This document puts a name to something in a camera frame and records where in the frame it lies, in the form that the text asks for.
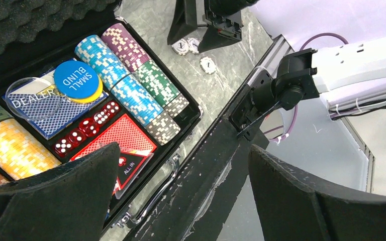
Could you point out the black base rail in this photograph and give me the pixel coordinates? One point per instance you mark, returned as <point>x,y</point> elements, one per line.
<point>196,199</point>

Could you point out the yellow dealer button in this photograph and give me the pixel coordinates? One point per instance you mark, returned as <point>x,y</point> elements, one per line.
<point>93,97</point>

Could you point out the white poker chip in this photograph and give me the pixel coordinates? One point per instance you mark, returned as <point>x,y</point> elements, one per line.
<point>208,65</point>
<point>193,44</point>
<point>180,47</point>

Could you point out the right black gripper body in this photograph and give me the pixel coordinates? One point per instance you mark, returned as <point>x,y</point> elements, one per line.
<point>221,19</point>

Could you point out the green yellow blue chip column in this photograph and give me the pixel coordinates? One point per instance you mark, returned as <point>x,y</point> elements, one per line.
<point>21,154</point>

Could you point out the red triangle card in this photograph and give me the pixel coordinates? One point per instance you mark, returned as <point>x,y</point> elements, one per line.
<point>129,167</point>

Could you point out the light blue chip column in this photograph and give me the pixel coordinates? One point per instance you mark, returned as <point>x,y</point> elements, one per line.
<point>125,87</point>

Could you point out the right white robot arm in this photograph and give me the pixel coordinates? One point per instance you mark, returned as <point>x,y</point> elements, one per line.
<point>303,74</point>

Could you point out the black poker chip case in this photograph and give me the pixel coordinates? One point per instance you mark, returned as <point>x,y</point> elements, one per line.
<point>87,112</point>

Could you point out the blue dealer button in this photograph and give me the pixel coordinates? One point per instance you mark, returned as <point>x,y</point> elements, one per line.
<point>76,79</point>

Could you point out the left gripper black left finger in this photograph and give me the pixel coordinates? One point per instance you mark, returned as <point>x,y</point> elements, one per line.
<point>69,202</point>

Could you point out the pink green chip column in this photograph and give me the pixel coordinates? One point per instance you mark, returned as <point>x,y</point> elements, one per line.
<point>146,70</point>

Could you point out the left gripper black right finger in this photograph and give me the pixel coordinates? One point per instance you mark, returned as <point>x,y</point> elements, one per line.
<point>293,204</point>

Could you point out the clear dealer button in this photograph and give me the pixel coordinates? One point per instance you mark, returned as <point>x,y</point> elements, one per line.
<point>33,98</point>

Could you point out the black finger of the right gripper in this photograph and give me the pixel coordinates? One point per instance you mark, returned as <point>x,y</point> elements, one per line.
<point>184,20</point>
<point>214,38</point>

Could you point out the red dice row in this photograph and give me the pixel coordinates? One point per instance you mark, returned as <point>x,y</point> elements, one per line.
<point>87,128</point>

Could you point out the blue playing card deck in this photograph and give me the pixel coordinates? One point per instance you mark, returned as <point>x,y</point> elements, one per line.
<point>68,113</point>

